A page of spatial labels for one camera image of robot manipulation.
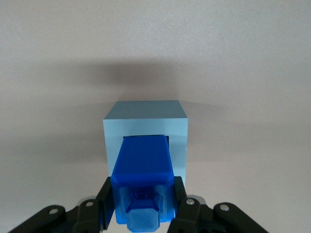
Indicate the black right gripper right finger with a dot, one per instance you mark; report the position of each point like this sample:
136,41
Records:
199,218

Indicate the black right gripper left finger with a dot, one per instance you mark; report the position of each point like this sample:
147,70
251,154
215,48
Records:
85,213

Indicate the blue plastic block part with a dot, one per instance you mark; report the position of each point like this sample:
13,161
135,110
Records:
143,157

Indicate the gray cube base with socket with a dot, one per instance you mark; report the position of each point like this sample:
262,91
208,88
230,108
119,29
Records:
145,121

